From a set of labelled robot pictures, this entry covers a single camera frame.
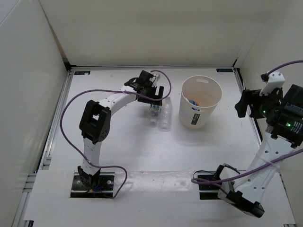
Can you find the black orange right gripper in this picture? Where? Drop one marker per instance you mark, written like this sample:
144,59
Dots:
249,97

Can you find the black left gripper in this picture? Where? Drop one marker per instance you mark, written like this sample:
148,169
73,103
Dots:
154,89

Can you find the green label plastic bottle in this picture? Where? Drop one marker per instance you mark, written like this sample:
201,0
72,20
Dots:
154,114

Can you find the blue label plastic bottle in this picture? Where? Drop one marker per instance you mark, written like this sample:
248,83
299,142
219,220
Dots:
195,105

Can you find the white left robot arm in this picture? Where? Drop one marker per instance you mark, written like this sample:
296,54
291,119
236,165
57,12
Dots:
95,121

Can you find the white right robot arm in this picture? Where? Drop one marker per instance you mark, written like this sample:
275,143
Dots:
284,133

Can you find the white plastic bin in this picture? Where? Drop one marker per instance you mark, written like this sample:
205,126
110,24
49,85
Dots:
203,90

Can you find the clear plastic bottle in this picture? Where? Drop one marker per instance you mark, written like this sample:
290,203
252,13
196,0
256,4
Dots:
166,113

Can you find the blue right corner label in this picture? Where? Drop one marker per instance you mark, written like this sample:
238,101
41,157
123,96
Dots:
224,70

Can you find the blue corner label sticker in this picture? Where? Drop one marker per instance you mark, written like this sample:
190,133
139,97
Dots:
81,72

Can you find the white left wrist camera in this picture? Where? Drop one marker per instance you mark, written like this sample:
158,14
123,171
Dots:
155,79

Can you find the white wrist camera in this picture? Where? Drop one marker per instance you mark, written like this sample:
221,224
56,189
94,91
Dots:
272,80
155,79

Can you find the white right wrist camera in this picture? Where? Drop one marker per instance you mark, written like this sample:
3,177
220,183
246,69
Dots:
272,80

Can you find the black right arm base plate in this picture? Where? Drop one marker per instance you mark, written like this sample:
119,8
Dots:
207,192

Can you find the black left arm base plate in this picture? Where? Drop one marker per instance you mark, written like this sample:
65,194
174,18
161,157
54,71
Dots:
101,187

